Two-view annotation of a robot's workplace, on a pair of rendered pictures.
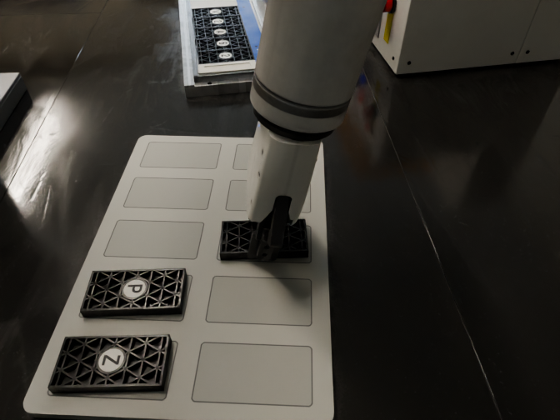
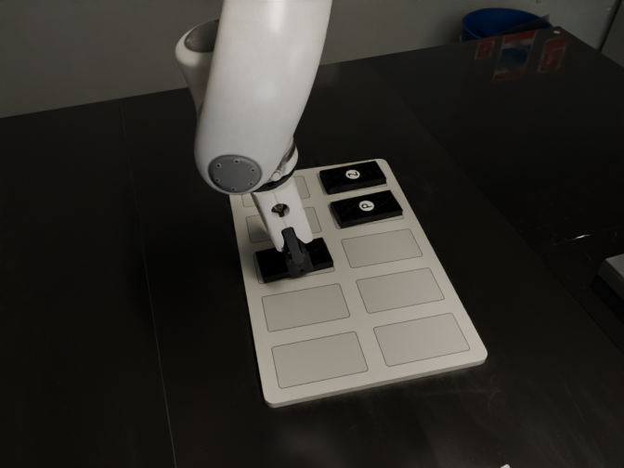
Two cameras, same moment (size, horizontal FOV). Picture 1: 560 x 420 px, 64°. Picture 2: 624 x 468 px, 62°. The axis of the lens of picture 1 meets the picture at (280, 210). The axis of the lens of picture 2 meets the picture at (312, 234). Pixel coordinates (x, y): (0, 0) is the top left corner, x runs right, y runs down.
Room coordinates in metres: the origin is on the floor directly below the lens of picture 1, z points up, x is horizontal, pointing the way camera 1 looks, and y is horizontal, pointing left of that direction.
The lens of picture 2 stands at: (0.81, -0.08, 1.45)
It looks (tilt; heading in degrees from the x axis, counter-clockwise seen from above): 45 degrees down; 165
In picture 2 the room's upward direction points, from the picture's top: straight up
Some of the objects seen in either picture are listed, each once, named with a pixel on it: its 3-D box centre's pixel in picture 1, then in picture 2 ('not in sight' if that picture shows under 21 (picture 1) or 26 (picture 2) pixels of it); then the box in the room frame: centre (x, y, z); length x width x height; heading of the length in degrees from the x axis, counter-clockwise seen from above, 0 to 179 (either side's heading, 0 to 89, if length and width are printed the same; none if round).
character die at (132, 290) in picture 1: (136, 292); (366, 208); (0.27, 0.15, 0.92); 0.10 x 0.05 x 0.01; 92
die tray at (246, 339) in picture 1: (211, 242); (337, 257); (0.34, 0.08, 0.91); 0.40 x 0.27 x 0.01; 178
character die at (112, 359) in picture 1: (112, 362); (352, 176); (0.19, 0.15, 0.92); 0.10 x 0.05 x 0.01; 91
